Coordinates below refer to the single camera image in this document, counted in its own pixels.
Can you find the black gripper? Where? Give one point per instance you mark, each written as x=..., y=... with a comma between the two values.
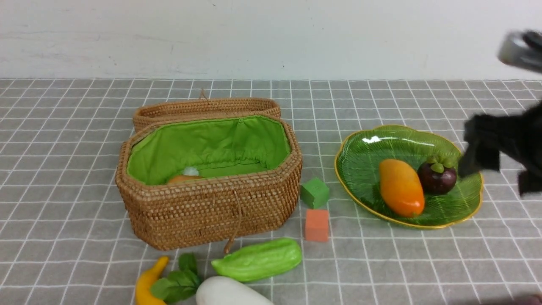
x=519, y=139

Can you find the purple mangosteen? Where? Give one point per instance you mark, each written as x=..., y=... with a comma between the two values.
x=437, y=174

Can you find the green glass leaf plate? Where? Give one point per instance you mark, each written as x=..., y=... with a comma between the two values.
x=356, y=168

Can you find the orange yellow mango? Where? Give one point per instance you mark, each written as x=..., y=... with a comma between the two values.
x=401, y=189

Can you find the green chayote squash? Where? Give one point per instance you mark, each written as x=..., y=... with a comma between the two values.
x=260, y=261

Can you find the orange-brown potato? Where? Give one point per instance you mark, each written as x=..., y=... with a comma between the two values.
x=183, y=178

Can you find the white radish with leaves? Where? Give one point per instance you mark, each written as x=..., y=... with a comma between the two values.
x=184, y=283

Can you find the yellow banana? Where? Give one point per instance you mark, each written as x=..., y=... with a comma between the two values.
x=142, y=293

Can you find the green foam cube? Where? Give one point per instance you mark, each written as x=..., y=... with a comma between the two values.
x=314, y=193

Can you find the orange foam cube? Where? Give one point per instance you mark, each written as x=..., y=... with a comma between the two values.
x=316, y=226

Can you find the white tag in basket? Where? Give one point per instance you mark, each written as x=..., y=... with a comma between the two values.
x=190, y=171

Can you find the woven rattan basket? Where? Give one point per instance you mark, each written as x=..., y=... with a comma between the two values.
x=251, y=168

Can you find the woven rattan basket lid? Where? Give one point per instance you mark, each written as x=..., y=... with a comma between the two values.
x=203, y=108

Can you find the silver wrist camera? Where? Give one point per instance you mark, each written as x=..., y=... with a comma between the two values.
x=522, y=49

